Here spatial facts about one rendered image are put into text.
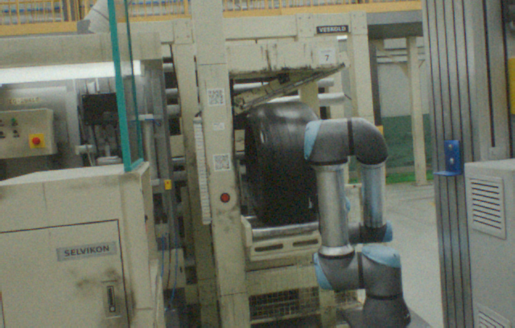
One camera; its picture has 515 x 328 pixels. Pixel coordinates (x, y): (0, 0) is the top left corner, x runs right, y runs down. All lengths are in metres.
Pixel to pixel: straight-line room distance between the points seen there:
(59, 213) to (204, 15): 1.19
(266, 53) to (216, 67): 0.40
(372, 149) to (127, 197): 0.71
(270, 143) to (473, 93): 0.99
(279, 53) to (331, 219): 1.21
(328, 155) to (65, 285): 0.80
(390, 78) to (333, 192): 11.00
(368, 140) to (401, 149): 10.94
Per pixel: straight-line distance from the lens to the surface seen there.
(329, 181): 1.46
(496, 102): 1.26
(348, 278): 1.54
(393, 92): 12.40
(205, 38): 2.19
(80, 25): 2.52
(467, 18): 1.27
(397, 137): 12.33
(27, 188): 1.35
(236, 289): 2.26
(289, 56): 2.50
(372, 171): 1.51
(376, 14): 8.37
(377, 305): 1.57
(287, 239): 2.14
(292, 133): 2.03
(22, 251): 1.38
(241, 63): 2.45
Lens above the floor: 1.35
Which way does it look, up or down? 3 degrees down
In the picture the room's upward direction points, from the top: 5 degrees counter-clockwise
